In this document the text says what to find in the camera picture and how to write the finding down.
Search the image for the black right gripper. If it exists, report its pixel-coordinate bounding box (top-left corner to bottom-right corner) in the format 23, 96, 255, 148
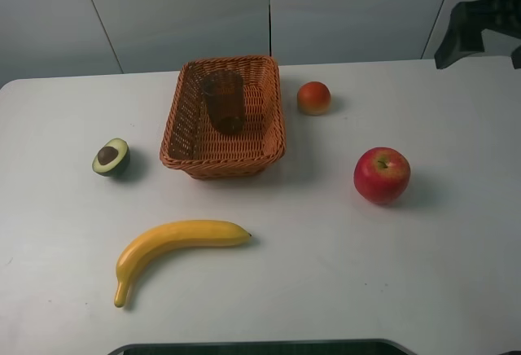
435, 0, 520, 69

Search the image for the clear glass cup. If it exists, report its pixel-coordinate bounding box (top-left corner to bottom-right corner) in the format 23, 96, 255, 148
201, 69, 245, 135

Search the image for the orange wicker basket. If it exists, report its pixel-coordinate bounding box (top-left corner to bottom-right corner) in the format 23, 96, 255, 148
160, 55, 286, 179

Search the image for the red apple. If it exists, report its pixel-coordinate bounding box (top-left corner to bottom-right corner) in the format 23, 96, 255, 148
353, 147, 411, 204

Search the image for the orange peach fruit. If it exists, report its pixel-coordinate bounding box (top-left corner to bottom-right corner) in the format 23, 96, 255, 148
297, 81, 331, 116

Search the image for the halved avocado with pit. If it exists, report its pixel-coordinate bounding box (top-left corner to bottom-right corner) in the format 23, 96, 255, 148
92, 138, 130, 177

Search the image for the yellow banana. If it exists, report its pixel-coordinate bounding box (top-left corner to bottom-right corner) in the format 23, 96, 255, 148
114, 220, 252, 308

